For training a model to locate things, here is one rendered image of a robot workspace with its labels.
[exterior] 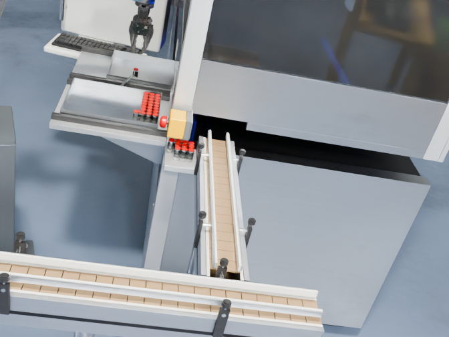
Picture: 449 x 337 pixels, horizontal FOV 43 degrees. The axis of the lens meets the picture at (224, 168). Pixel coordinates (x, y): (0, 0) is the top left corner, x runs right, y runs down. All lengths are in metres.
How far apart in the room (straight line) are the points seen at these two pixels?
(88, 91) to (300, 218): 0.95
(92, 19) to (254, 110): 1.24
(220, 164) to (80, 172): 1.61
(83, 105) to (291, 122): 0.76
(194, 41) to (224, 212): 0.55
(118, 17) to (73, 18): 0.22
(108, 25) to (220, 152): 1.21
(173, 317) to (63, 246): 1.58
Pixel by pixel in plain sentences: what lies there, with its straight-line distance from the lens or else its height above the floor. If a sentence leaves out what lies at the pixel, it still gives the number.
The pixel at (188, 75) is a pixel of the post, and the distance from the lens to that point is 1.88.
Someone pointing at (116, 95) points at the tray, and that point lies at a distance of 2.26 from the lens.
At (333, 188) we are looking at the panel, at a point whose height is 0.80.
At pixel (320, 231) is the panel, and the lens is 2.28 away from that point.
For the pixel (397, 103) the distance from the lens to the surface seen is 2.04.
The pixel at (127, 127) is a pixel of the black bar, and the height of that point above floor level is 0.90.
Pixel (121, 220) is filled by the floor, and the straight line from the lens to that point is 3.03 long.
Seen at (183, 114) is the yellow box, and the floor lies 1.03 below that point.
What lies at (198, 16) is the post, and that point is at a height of 1.35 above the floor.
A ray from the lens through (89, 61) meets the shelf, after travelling 2.53.
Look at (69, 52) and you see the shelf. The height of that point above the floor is 0.80.
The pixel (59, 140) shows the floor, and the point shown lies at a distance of 3.62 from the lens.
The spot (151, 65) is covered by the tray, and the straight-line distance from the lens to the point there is 2.57.
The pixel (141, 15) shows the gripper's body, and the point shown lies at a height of 1.17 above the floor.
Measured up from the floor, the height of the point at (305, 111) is 1.09.
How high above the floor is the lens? 1.90
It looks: 32 degrees down
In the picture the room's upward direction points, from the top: 14 degrees clockwise
